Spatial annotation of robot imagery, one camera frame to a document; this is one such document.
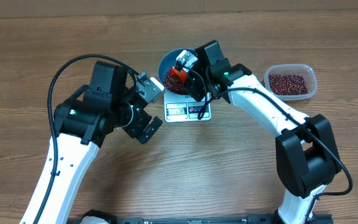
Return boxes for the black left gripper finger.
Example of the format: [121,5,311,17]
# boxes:
[137,116,163,144]
[134,88,154,105]

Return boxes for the red measuring scoop blue handle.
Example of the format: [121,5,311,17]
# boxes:
[168,66,188,85]

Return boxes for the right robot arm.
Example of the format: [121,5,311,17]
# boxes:
[175,40,344,223]

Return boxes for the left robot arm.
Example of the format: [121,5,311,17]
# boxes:
[21,61,165,223]

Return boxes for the red beans in bowl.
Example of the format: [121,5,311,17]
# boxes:
[163,71,187,95]

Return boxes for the white kitchen scale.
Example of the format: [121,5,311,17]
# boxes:
[163,90,211,123]

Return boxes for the blue bowl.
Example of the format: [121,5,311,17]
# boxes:
[158,48,196,98]

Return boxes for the clear plastic container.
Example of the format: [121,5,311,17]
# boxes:
[264,63,318,101]

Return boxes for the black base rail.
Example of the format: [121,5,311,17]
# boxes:
[67,208,334,224]

